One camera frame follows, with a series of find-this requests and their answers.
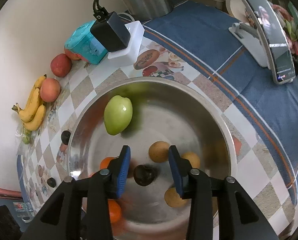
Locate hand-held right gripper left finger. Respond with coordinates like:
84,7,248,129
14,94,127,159
19,145,131,240

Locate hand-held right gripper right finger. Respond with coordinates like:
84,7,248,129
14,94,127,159
168,145,279,240

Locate round orange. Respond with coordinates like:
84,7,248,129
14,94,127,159
108,199,122,224
99,157,117,170

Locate brown round fruit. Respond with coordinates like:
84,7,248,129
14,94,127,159
149,141,170,163
181,152,201,170
164,187,188,208

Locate stainless steel basin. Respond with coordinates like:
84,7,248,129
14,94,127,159
68,77,238,238

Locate light green fruit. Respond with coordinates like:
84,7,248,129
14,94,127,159
104,95,134,136

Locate clear box of green fruit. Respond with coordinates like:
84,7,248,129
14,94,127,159
15,125,39,155

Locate yellow banana bunch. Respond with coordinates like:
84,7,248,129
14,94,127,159
11,74,47,131

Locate clear box with red label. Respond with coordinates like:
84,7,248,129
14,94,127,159
14,201,32,213

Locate red apple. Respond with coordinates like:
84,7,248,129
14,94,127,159
64,47,82,61
40,78,61,103
50,53,72,78

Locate black object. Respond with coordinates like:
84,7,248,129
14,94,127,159
0,205,22,240

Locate teal storage box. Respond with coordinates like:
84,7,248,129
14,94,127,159
64,20,109,65

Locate white phone stand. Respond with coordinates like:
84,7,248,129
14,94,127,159
228,22,268,68

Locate smartphone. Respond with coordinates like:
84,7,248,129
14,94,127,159
236,0,296,84

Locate stainless steel kettle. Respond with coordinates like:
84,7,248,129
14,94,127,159
113,0,173,22

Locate colourful artificial flowers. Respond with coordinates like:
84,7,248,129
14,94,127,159
270,2,298,75

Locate red rail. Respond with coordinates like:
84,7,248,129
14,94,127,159
0,186,23,200

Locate black cables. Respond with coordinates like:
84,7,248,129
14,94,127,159
92,0,122,20

